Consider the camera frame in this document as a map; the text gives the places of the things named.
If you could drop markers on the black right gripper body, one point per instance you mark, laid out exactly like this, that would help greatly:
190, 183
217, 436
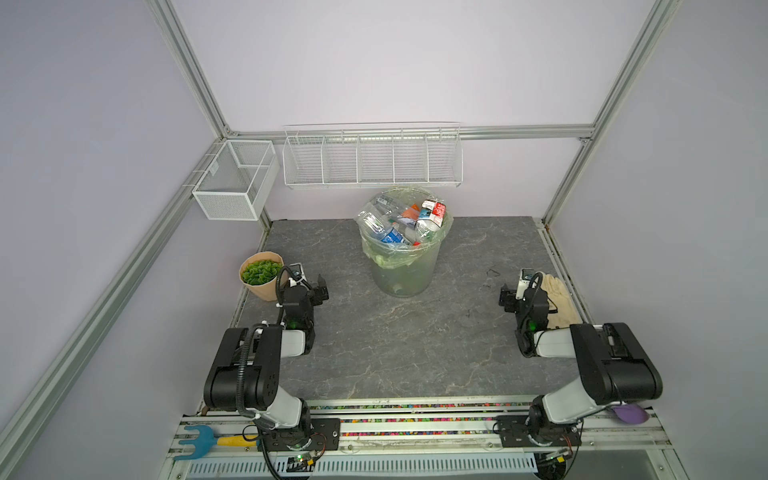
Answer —
510, 297

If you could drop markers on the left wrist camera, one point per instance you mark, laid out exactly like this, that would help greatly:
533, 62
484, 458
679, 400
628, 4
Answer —
296, 274

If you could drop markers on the green bagged waste bin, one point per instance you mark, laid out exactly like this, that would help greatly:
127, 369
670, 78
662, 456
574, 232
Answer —
402, 270

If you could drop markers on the purple pink tool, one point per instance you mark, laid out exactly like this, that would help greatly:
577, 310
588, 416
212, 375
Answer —
631, 414

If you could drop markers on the beige plant pot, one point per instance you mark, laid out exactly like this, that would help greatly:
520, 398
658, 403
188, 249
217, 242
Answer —
265, 292

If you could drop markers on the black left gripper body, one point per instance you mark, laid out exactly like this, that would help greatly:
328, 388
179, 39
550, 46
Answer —
316, 296

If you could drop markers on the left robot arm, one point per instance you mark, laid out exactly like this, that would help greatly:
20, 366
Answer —
245, 374

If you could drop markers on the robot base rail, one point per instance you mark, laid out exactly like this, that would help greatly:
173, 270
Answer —
428, 438

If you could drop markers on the right aluminium frame post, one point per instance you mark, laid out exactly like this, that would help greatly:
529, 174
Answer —
658, 19

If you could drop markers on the green artificial plant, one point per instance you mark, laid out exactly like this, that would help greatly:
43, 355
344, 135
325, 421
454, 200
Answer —
260, 272

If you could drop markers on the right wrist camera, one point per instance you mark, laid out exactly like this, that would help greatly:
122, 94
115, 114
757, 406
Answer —
525, 277

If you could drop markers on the aluminium frame corner post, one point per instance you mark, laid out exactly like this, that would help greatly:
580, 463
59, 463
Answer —
170, 26

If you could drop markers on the red label cola bottle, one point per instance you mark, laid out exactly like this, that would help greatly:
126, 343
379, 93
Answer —
432, 215

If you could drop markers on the clear bottle blue cap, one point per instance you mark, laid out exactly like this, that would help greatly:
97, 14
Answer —
394, 210

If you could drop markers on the white mesh side basket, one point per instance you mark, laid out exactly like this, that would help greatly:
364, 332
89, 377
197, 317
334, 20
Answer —
237, 181

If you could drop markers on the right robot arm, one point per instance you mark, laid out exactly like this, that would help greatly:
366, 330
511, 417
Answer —
613, 369

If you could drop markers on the beige wooden brush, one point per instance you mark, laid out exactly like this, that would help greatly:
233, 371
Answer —
560, 299

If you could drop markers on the white wire wall basket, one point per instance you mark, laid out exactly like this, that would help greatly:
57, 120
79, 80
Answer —
362, 155

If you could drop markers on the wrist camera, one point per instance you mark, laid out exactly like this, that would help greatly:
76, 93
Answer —
525, 277
296, 274

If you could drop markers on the blue yellow garden fork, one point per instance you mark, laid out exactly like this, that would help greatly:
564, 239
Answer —
205, 439

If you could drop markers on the blue label bottle white cap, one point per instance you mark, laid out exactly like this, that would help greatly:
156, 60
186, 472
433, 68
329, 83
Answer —
391, 235

